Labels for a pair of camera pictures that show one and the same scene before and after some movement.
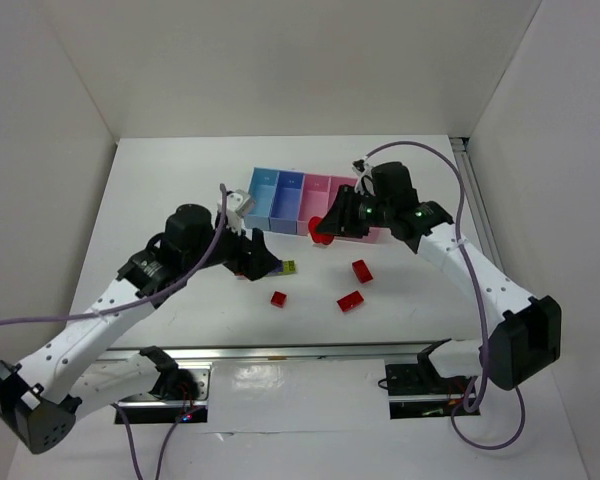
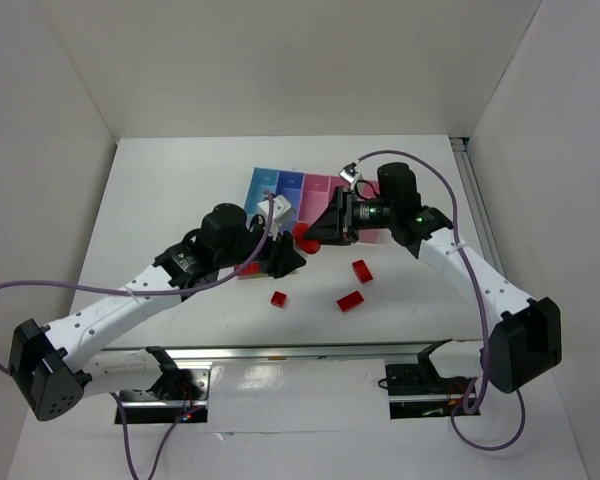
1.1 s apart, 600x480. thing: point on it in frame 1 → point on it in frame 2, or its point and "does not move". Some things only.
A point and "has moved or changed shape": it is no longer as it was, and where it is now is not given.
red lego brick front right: (349, 301) does not move
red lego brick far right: (362, 272) does not move
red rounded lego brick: (319, 237) has moved or changed shape
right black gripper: (350, 212) does not move
